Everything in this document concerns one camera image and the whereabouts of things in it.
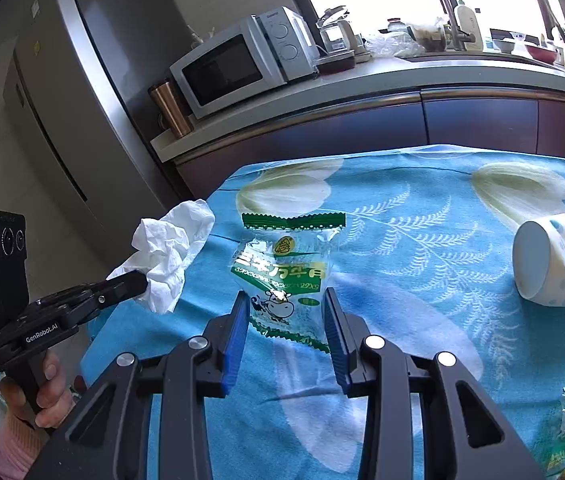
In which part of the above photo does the person's left forearm pink sleeve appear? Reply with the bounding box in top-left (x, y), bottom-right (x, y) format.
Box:
top-left (0, 407), bottom-right (60, 480)

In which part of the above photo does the blue floral tablecloth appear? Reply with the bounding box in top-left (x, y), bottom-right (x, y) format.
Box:
top-left (85, 145), bottom-right (565, 480)

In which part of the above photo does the person's left hand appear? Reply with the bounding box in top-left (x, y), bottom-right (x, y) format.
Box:
top-left (0, 347), bottom-right (76, 429)

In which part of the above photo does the white tissue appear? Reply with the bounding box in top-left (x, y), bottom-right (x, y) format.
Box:
top-left (132, 199), bottom-right (216, 315)

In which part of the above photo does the kitchen counter with purple cabinets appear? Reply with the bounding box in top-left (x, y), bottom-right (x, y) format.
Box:
top-left (150, 52), bottom-right (565, 207)

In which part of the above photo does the grey refrigerator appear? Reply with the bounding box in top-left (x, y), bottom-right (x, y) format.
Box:
top-left (2, 0), bottom-right (201, 257)

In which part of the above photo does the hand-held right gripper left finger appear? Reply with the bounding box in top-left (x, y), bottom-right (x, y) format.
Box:
top-left (27, 290), bottom-right (252, 480)

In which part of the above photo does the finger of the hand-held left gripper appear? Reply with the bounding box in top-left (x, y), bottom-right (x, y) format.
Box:
top-left (90, 270), bottom-right (150, 317)

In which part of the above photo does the white microwave oven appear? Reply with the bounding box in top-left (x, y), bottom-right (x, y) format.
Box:
top-left (169, 6), bottom-right (319, 121)

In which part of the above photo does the copper travel tumbler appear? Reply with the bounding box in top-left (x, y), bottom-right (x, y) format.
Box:
top-left (148, 77), bottom-right (194, 140)

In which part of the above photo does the white paper cup blue print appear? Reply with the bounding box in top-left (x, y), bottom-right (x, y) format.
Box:
top-left (513, 210), bottom-right (565, 309)

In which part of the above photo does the red bowl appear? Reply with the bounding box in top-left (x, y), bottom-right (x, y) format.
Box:
top-left (525, 42), bottom-right (559, 62)

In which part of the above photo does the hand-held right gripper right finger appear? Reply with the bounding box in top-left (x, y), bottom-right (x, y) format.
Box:
top-left (323, 287), bottom-right (546, 480)

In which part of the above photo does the dark red dish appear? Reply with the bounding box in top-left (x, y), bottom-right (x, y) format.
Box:
top-left (315, 50), bottom-right (357, 74)

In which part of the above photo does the metal sink faucet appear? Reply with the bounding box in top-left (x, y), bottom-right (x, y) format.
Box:
top-left (420, 0), bottom-right (483, 54)

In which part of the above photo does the clear plastic bag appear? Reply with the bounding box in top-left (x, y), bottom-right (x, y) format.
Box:
top-left (365, 30), bottom-right (426, 59)

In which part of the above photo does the glass electric kettle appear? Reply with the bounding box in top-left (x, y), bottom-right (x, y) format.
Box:
top-left (317, 6), bottom-right (364, 56)

